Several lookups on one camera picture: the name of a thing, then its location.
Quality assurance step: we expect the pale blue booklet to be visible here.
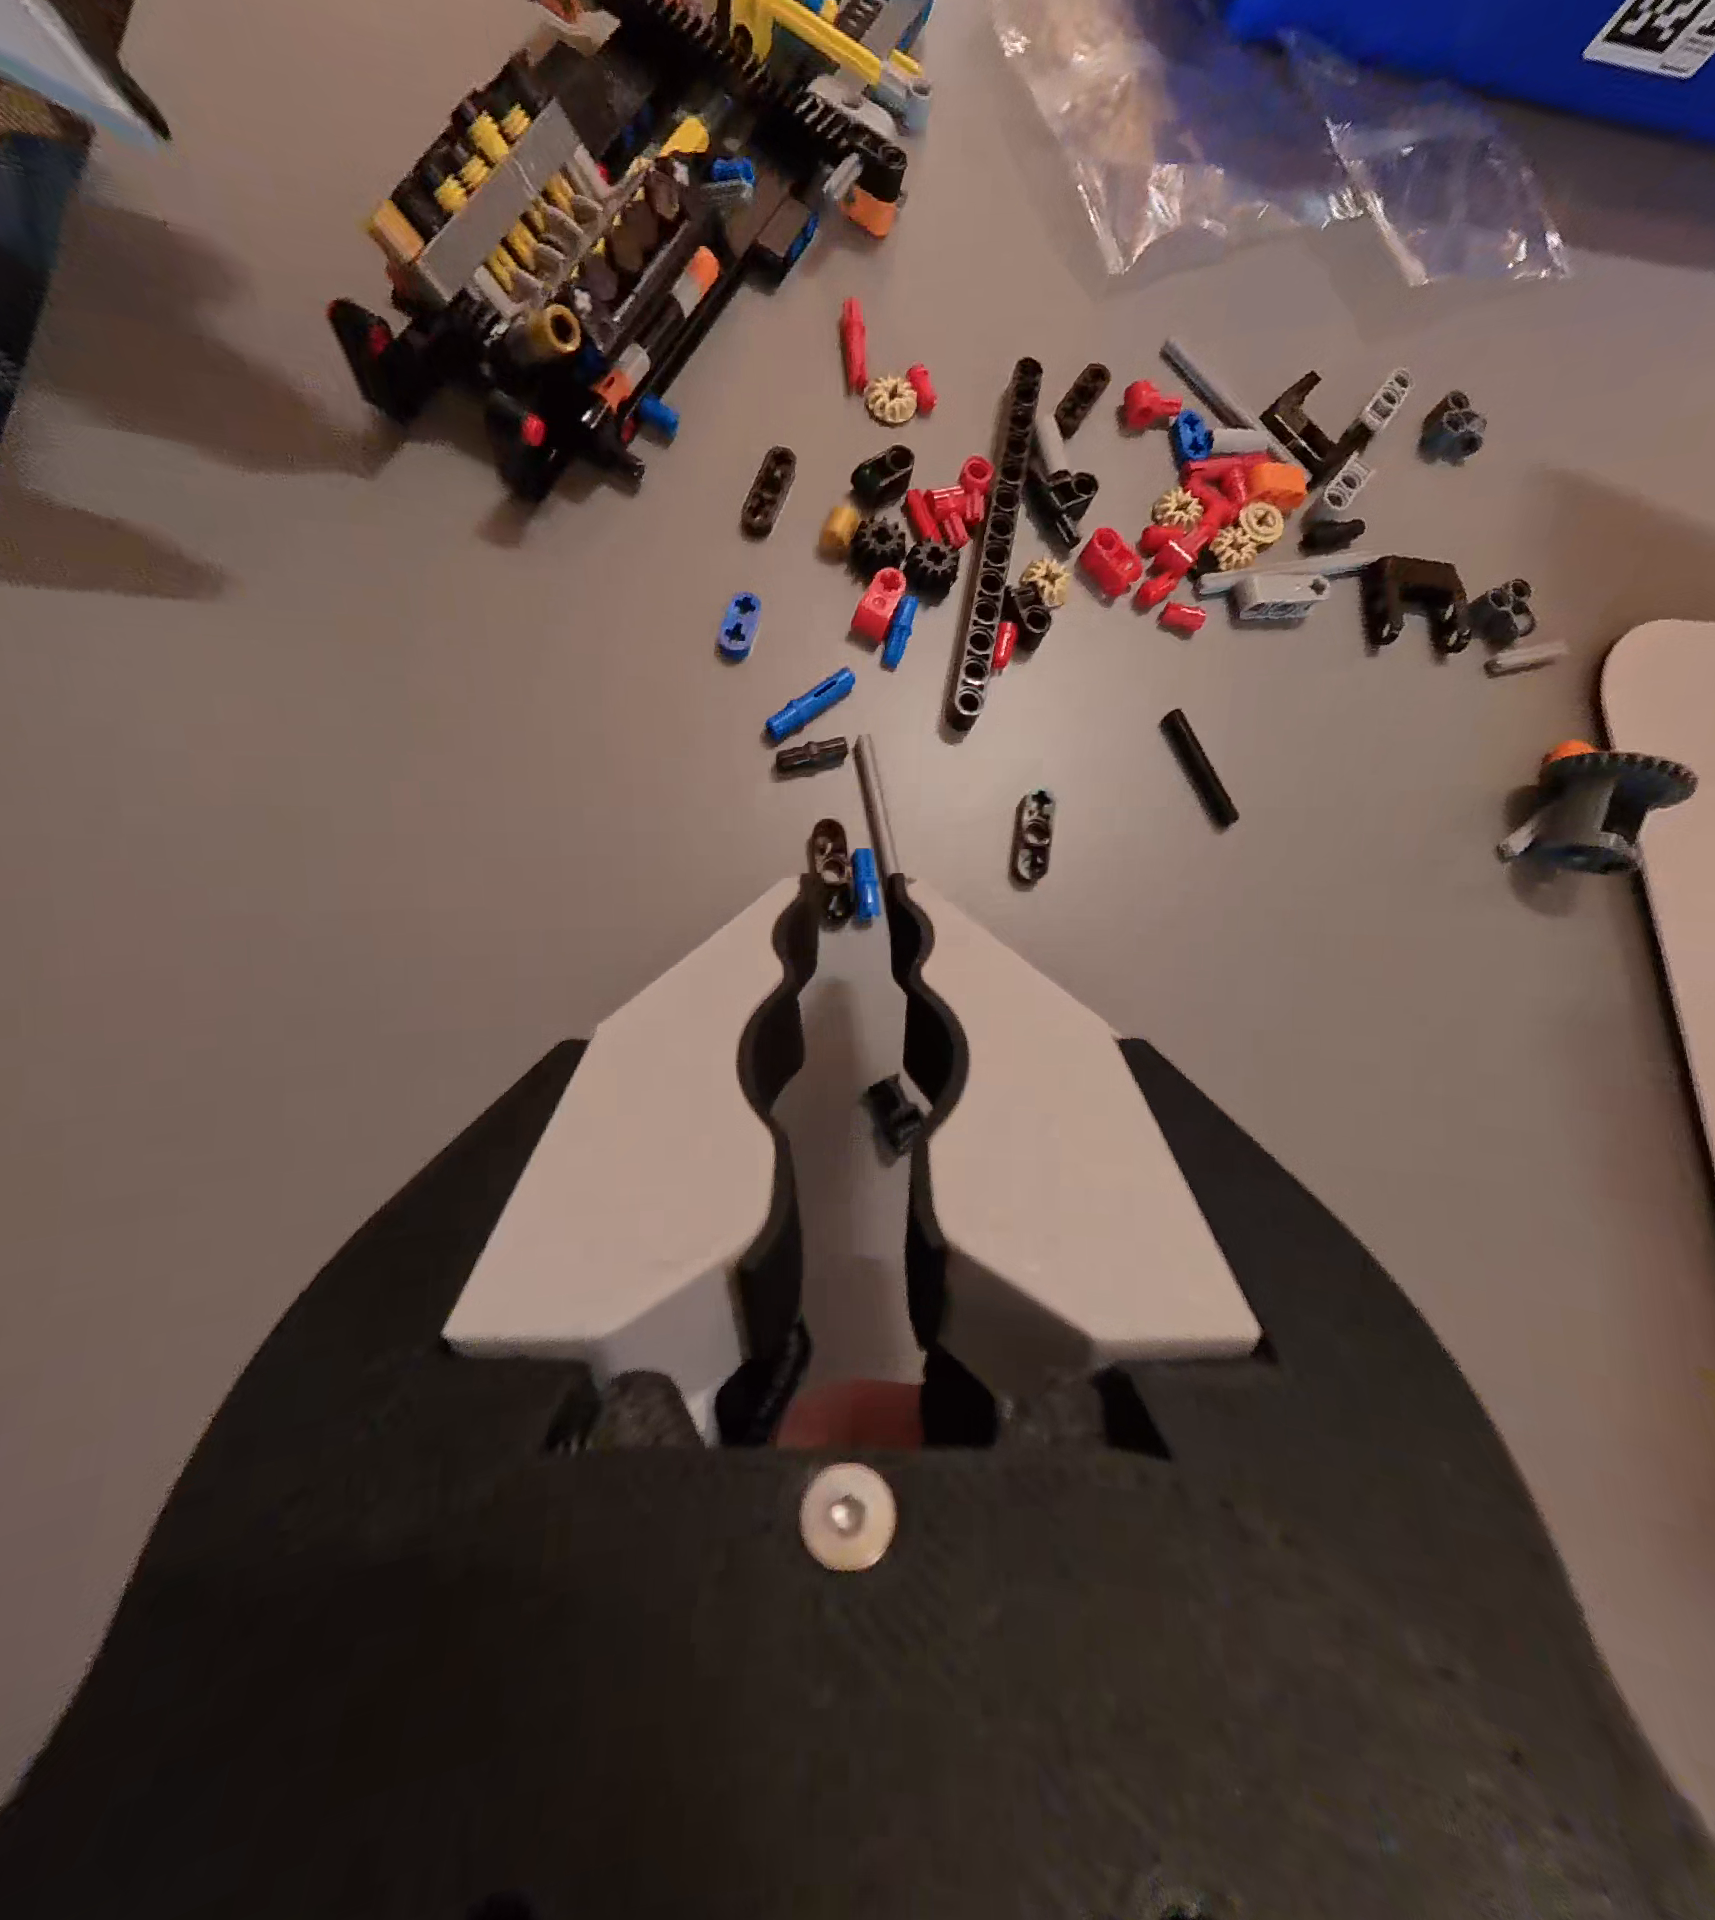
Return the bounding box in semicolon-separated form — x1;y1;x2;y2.
0;0;172;152

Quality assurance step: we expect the black yellow lego vehicle model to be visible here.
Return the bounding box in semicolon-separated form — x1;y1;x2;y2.
324;0;938;505

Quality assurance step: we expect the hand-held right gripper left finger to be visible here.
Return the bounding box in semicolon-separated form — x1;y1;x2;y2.
440;874;818;1450

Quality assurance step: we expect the long grey lego axle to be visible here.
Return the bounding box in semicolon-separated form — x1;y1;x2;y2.
852;730;902;881

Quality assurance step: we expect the grey lego gear assembly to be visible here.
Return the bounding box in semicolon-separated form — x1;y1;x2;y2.
1493;735;1699;877

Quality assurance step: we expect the pile of loose lego pieces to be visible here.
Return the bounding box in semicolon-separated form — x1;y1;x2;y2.
816;295;1573;737

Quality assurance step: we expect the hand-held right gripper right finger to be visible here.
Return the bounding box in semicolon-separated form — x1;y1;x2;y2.
888;875;1267;1450

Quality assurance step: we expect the blue box with printed tag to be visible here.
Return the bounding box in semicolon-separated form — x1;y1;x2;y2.
1223;0;1715;170

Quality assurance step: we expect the clear plastic bag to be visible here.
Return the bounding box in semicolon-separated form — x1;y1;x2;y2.
990;0;1573;289

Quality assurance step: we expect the black lego axle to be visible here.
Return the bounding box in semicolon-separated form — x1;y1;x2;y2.
1158;706;1243;831

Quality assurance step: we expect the blue long lego pin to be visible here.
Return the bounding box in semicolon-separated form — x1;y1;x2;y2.
762;666;858;746

